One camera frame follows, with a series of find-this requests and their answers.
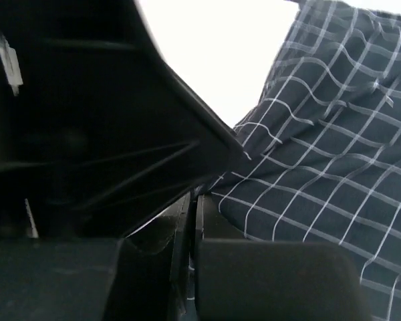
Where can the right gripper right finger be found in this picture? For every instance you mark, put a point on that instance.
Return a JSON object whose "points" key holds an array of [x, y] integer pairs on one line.
{"points": [[240, 279]]}

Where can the dark checkered pillowcase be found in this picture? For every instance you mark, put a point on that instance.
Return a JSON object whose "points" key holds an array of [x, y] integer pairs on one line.
{"points": [[322, 148]]}

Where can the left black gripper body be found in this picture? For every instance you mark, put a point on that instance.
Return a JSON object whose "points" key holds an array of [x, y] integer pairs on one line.
{"points": [[97, 133]]}

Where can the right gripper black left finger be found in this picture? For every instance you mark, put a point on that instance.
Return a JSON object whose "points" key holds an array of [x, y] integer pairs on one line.
{"points": [[142, 277]]}

